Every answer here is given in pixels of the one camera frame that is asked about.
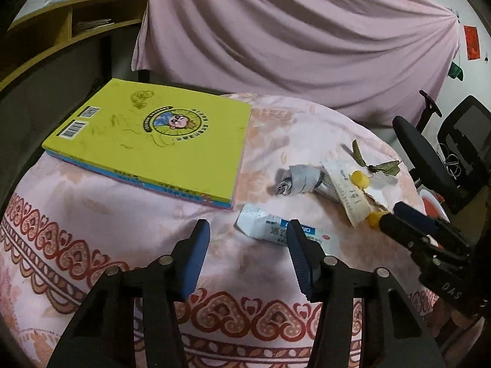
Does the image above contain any yellow cap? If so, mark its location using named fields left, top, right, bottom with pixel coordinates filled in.
left=365, top=211, right=388, bottom=229
left=350, top=170, right=370, bottom=190

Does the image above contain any white paper scrap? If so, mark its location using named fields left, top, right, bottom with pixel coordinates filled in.
left=368, top=172, right=399, bottom=191

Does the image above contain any green dried leaf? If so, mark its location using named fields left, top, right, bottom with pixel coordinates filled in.
left=351, top=139, right=403, bottom=178

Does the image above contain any white sugar packet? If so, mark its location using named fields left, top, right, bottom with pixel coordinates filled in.
left=315, top=160, right=385, bottom=228

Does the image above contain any silver foil wrapper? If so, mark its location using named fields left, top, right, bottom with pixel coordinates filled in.
left=276, top=164, right=325, bottom=196

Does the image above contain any blue white wrapper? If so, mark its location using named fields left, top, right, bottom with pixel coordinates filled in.
left=235, top=204, right=339, bottom=257

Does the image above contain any person right hand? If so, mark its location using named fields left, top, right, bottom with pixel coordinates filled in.
left=427, top=298, right=485, bottom=367

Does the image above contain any red plastic basin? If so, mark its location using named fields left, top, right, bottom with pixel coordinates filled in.
left=419, top=189, right=449, bottom=223

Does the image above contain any black office chair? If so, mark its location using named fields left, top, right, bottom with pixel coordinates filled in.
left=392, top=91, right=490, bottom=214

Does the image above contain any floral pink quilt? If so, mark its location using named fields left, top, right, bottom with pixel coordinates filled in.
left=1, top=94, right=436, bottom=367

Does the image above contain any green hanging bag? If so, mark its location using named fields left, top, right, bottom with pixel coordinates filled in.
left=448, top=62, right=464, bottom=82

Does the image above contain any yellow book stack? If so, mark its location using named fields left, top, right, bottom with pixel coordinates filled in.
left=42, top=78, right=251, bottom=209

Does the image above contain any red paper poster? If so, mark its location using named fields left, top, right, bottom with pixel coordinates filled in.
left=464, top=25, right=480, bottom=61

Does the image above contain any pink hanging sheet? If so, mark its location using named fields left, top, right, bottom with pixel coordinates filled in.
left=131, top=0, right=460, bottom=126

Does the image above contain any wooden shelf unit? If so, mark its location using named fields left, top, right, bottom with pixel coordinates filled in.
left=1, top=0, right=148, bottom=95

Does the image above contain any white cable on chair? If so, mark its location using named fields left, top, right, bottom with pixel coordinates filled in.
left=439, top=143, right=464, bottom=179

